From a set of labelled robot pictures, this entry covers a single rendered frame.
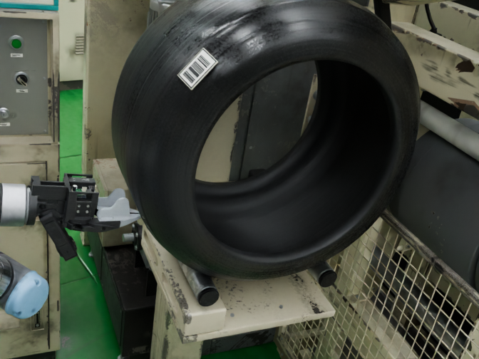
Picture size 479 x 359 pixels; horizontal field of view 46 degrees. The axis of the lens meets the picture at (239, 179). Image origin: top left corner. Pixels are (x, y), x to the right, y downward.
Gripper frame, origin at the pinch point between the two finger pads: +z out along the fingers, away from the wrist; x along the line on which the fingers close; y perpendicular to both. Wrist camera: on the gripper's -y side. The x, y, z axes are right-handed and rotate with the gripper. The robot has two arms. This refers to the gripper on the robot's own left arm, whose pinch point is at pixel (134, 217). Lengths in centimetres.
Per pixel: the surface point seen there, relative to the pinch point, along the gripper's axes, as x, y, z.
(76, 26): 340, -46, 44
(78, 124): 276, -97, 43
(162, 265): 6.1, -16.2, 10.8
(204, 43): -8.1, 37.7, 2.3
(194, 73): -11.0, 33.4, 0.7
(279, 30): -11.5, 42.5, 12.9
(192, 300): -7.3, -15.2, 13.5
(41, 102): 66, -4, -11
